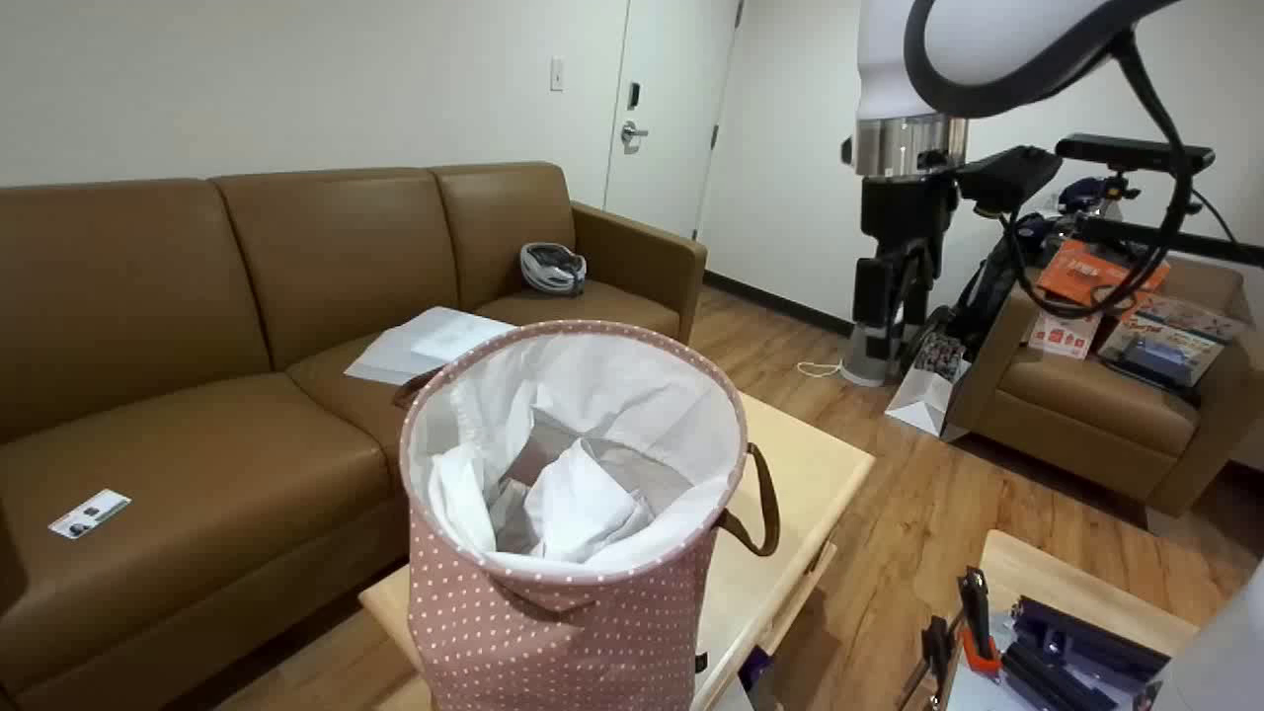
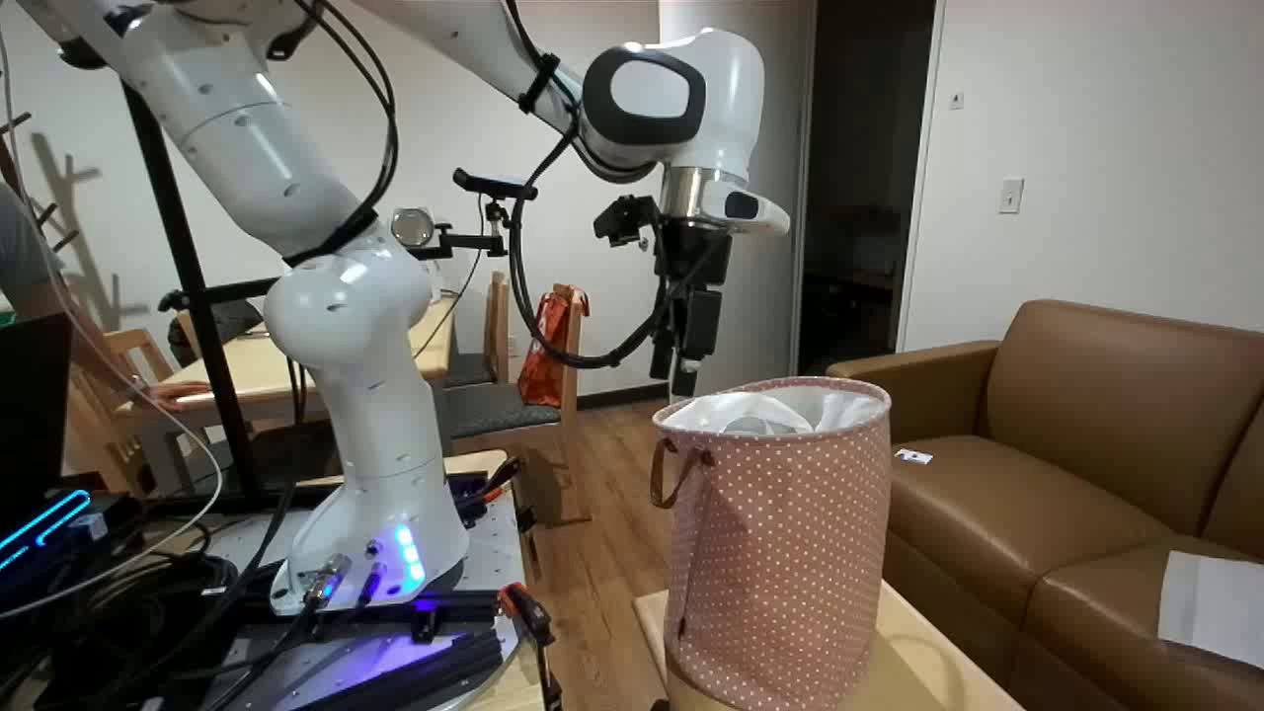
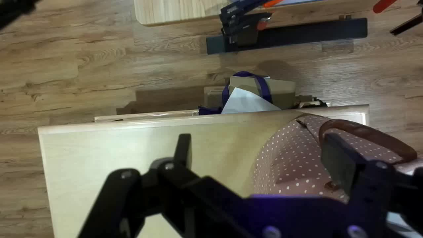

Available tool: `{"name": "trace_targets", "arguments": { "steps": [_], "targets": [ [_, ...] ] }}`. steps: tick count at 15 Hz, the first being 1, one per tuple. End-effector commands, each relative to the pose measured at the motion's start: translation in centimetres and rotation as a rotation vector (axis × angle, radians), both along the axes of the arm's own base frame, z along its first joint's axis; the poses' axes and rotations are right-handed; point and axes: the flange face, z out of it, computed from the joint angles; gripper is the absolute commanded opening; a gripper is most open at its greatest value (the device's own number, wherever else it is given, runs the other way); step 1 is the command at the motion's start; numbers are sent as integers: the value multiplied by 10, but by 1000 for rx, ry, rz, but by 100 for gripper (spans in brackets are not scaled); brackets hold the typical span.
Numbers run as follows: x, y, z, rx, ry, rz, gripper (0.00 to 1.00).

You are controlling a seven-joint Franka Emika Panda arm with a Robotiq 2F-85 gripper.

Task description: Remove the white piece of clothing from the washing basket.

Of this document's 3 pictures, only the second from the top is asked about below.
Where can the wooden background table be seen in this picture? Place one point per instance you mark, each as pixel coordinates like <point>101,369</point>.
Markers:
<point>248,361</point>

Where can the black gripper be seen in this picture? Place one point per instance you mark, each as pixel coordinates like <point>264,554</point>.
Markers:
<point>693,278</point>

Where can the metal robot base platform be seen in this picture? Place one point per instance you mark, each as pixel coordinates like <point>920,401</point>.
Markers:
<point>381,655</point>

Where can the dark doorway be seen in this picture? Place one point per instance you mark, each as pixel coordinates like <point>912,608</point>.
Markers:
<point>862,172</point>

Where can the black stand pole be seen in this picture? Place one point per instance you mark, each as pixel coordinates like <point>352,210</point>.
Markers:
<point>197,317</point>

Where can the pink polka dot laundry basket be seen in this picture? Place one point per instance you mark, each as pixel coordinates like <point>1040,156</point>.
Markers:
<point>774,554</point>

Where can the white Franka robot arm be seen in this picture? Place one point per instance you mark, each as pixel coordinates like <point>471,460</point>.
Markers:
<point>355,317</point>

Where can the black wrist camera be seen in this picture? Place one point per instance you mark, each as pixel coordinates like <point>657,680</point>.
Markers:
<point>625,218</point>

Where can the black red clamp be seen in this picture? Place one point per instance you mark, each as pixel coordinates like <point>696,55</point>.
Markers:
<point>534,627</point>

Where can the white light switch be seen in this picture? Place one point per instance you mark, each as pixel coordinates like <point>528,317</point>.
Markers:
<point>1012,197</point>

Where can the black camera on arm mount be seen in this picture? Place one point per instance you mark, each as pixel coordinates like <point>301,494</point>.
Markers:
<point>446,239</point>

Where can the blue lit control box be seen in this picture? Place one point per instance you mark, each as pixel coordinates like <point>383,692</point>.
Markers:
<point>54,518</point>

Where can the brown leather sofa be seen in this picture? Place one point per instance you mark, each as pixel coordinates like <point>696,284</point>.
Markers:
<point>1053,501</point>

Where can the red bag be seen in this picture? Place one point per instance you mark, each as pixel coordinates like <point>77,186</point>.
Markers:
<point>545,351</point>

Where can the white paper sheet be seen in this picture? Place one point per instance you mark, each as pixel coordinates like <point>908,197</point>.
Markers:
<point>1217,608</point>

